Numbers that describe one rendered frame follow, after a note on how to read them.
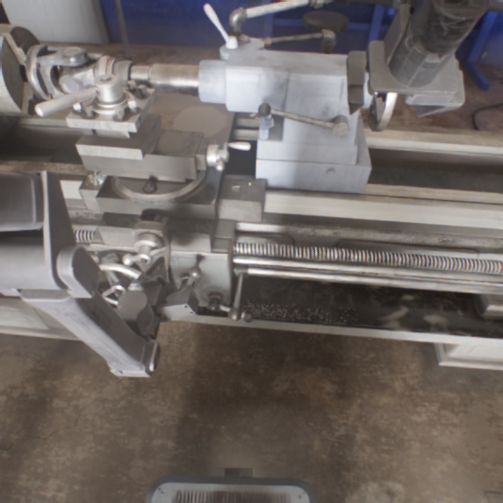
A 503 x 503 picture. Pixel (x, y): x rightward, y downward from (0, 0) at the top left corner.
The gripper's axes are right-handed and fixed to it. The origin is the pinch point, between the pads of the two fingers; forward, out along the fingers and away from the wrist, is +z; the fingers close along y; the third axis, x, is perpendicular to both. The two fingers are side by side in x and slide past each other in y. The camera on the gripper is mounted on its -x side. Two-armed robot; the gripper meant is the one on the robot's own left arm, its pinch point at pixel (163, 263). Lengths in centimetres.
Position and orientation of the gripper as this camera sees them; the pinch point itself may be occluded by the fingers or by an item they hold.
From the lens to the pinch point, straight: 92.4
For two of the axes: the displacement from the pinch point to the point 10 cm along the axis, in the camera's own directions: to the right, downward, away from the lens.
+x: -9.3, 1.6, 3.1
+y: -3.4, -6.3, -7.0
